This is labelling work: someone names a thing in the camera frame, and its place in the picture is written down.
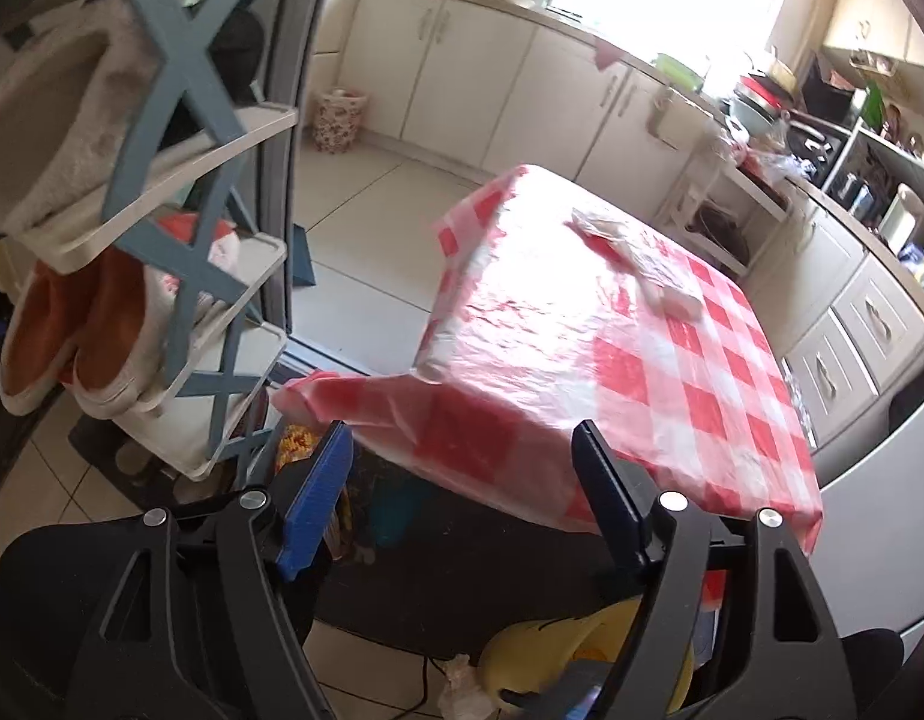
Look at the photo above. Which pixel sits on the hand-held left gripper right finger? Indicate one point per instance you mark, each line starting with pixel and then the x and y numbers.
pixel 612 495

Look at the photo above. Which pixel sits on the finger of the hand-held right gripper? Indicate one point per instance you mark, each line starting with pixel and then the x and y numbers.
pixel 559 682

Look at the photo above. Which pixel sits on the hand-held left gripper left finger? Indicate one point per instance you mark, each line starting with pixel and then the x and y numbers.
pixel 316 495

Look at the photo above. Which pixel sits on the yellow plastic bucket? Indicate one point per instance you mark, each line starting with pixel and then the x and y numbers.
pixel 537 641

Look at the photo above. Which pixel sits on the person's left crocheted slipper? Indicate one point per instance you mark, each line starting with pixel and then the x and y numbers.
pixel 297 442

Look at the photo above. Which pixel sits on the white crumpled paper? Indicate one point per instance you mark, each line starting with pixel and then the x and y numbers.
pixel 462 690

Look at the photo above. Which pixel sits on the red checkered plastic tablecloth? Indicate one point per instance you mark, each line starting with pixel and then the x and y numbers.
pixel 582 390

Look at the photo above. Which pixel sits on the blue dustpan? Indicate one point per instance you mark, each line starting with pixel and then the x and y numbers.
pixel 303 259

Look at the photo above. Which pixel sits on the orange slipper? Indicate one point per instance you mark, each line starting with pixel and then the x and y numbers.
pixel 113 337
pixel 38 330

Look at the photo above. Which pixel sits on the white refrigerator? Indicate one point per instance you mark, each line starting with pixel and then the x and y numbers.
pixel 882 540

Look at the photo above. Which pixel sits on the red and white slipper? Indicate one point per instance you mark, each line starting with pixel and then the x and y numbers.
pixel 207 240

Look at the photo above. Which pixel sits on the black pan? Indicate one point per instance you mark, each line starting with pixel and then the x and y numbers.
pixel 721 232

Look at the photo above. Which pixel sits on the white drawer cabinet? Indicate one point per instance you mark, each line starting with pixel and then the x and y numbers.
pixel 844 330

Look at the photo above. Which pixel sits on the person's right leg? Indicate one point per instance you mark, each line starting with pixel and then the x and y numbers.
pixel 874 675

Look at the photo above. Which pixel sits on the white corner shelf trolley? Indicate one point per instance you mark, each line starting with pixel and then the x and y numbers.
pixel 732 187

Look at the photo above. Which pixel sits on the floral waste bin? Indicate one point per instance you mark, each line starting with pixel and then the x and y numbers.
pixel 338 124

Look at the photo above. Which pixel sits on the white hanging door bin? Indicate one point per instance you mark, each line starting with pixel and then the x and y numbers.
pixel 672 116

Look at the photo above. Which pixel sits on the white and blue shoe rack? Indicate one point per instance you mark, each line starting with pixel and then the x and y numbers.
pixel 177 127

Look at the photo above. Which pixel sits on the stack of bowls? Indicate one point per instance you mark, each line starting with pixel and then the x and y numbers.
pixel 758 101

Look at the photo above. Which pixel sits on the green bowl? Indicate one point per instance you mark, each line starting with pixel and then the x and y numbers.
pixel 679 65

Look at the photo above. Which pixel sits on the white base cabinets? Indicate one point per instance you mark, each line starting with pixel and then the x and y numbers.
pixel 469 67

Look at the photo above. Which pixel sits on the white fluffy slippers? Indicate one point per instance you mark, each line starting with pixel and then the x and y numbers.
pixel 57 112

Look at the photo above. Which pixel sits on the white upper cabinets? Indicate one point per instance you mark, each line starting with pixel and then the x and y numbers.
pixel 874 22

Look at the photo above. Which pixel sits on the grey sliding door frame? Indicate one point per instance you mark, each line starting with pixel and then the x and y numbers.
pixel 282 165

